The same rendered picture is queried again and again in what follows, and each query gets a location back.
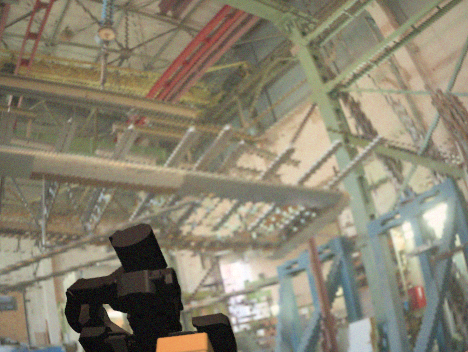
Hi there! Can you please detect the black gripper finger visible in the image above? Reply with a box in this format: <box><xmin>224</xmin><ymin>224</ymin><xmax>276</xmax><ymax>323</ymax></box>
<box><xmin>168</xmin><ymin>331</ymin><xmax>194</xmax><ymax>337</ymax></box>
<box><xmin>104</xmin><ymin>337</ymin><xmax>132</xmax><ymax>352</ymax></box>

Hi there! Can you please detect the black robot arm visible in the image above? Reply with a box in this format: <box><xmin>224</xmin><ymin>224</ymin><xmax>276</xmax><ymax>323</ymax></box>
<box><xmin>64</xmin><ymin>223</ymin><xmax>184</xmax><ymax>335</ymax></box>

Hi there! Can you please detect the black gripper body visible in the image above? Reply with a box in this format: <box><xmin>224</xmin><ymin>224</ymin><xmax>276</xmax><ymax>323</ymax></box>
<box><xmin>78</xmin><ymin>298</ymin><xmax>237</xmax><ymax>352</ymax></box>

